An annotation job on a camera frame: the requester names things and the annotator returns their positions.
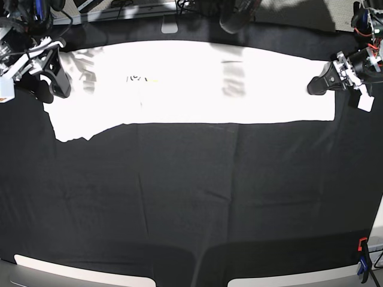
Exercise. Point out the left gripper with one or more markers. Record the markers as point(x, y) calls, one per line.
point(356, 71)

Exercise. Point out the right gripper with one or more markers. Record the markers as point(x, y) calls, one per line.
point(43, 64)

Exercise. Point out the white printed t-shirt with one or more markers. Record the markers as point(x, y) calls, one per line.
point(184, 82)

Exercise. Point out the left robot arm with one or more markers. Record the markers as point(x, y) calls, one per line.
point(367, 24)

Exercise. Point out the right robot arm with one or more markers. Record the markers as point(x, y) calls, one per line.
point(23, 26)

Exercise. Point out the silver monitor stand base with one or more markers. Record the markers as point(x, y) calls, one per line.
point(169, 24)

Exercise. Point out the black table cloth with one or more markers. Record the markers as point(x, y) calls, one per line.
point(194, 204)

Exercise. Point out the orange blue clamp bottom right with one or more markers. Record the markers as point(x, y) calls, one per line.
point(364, 260)

